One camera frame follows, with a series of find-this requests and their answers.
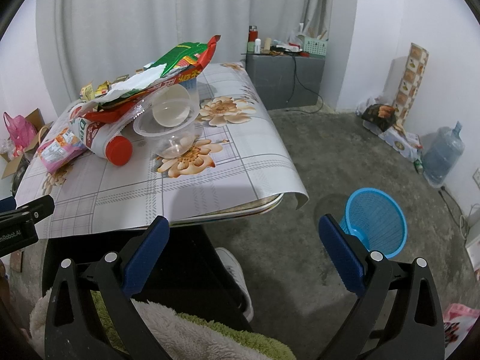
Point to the red green snack bag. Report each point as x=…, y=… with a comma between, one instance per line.
x=182, y=63

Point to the white small bottle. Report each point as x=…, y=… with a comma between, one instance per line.
x=257, y=46

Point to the brown cardboard box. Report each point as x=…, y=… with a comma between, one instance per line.
x=12, y=156

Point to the blue water jug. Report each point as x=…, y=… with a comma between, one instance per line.
x=444, y=152

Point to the patterned rolled tablecloth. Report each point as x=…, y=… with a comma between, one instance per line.
x=410, y=82

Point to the white paper cup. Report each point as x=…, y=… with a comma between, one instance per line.
x=171, y=106

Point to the blue plastic wastebasket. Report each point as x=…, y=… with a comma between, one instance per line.
x=376, y=219

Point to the white curtain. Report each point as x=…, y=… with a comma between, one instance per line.
x=90, y=41

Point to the grey cabinet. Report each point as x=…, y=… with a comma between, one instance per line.
x=286, y=81

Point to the dark snack bag on floor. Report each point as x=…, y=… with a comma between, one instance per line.
x=381, y=115

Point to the clear plastic container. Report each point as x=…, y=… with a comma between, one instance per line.
x=169, y=142

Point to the floral vinyl tablecloth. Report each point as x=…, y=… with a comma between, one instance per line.
x=238, y=158

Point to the green white fluffy sleeve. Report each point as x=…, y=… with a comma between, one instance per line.
x=183, y=336

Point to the red thermos bottle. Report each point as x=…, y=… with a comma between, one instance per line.
x=253, y=33

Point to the green mesh basket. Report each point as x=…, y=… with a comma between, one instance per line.
x=315, y=46

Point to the strawberry AD milk bottle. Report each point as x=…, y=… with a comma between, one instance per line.
x=104, y=140

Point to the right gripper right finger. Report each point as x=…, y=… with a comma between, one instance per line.
x=397, y=313

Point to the white box on floor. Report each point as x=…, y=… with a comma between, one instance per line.
x=406, y=144

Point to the pink plastic bag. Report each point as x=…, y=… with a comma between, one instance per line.
x=21, y=131

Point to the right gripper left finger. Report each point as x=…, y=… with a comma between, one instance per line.
x=73, y=328

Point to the pink snack packet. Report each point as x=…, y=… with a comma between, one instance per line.
x=60, y=150

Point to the white sneaker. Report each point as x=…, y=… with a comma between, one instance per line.
x=233, y=267

